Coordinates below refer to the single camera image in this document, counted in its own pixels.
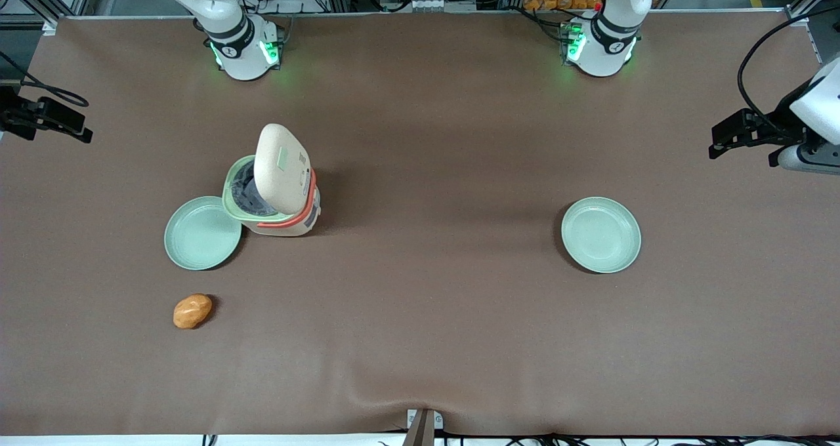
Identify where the beige rice cooker orange trim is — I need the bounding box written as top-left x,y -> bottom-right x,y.
222,123 -> 322,237

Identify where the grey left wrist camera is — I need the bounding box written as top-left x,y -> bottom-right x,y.
768,143 -> 840,176

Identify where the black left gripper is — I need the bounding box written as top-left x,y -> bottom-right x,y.
708,108 -> 807,160

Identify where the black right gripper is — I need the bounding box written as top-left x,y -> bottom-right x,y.
0,85 -> 94,144

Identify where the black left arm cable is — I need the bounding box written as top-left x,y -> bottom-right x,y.
737,5 -> 840,140

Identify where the orange bread roll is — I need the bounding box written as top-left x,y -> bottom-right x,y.
173,293 -> 213,330

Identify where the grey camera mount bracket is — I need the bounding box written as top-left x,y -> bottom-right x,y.
402,408 -> 444,446

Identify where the pale green plate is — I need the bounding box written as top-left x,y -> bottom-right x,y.
163,196 -> 243,271
560,197 -> 642,274

